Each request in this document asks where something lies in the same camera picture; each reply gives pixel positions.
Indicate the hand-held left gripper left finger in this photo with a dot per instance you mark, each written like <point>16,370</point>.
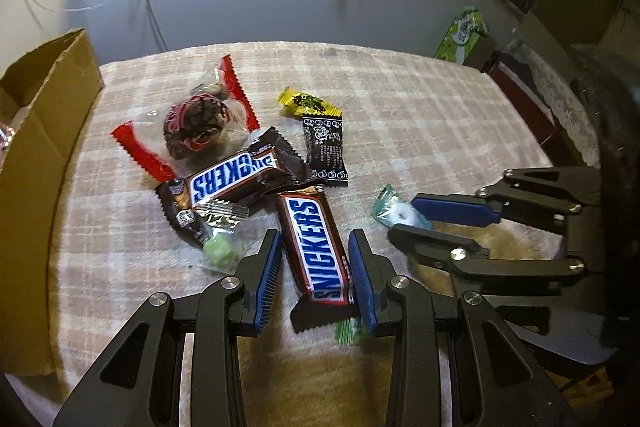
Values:
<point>267,277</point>

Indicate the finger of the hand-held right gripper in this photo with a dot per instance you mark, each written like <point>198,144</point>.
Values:
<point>455,209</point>
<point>430,244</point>

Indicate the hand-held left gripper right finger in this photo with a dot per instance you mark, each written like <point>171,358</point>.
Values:
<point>362,287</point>

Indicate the mint candy teal wrapper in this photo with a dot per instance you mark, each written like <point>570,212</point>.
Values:
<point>400,214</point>

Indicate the green striped candy wrapper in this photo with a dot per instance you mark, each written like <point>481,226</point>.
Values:
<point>350,332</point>

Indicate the green candy clear wrapper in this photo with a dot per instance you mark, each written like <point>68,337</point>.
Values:
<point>222,252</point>

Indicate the long brown chocolate bar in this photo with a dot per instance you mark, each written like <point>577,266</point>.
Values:
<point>312,247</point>

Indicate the short brown chocolate bar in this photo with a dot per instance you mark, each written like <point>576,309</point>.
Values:
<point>230,174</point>

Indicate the black candy packet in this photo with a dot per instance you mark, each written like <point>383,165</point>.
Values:
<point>325,149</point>

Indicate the chocolate cake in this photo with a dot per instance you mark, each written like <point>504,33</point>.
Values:
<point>195,127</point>

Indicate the yellow candy packet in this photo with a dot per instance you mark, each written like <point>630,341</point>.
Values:
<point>305,103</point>

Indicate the brown cardboard box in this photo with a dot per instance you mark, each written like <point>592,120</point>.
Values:
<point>45,187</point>

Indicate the red cardboard box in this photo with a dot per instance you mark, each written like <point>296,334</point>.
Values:
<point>520,97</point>

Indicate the white lace tablecloth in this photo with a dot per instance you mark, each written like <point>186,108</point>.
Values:
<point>580,122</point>

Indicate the green carton box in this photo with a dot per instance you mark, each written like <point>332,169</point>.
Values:
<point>460,37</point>

